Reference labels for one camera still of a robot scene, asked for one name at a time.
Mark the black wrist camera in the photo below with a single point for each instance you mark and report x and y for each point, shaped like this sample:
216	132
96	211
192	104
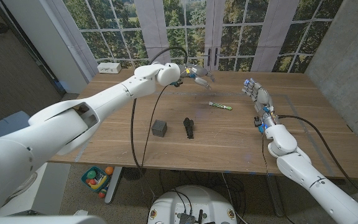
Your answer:
176	83
257	121

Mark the printed window forest backdrop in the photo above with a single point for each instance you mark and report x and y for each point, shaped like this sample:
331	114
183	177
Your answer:
179	31

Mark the white box device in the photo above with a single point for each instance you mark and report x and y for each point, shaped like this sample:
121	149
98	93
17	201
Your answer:
109	68

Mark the round black floor fan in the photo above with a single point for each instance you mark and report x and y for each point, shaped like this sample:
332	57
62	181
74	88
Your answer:
134	173

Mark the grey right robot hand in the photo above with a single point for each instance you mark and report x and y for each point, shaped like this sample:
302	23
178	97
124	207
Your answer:
263	98

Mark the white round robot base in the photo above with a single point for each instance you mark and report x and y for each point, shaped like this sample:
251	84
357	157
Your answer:
197	199

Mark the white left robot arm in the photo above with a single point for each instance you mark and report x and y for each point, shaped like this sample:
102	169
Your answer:
73	124

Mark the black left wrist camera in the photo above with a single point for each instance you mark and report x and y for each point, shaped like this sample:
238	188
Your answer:
176	83

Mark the grey table leg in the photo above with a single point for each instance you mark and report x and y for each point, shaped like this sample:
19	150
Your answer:
113	186
275	199

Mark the white robot torso edge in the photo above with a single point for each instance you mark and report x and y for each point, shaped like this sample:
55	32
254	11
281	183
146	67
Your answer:
42	220

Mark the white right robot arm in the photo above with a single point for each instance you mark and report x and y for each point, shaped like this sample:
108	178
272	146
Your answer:
291	161

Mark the green white marker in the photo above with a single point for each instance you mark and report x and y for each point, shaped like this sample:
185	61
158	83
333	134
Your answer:
220	105

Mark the teal basket of toys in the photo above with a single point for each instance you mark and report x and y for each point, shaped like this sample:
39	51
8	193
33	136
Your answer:
96	183

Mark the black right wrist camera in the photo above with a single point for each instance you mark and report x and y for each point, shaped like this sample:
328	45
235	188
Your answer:
257	121

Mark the dark grey cube block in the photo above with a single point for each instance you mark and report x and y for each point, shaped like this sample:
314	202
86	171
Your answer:
159	128

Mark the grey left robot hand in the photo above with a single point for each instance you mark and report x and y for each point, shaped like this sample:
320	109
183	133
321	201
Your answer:
199	72

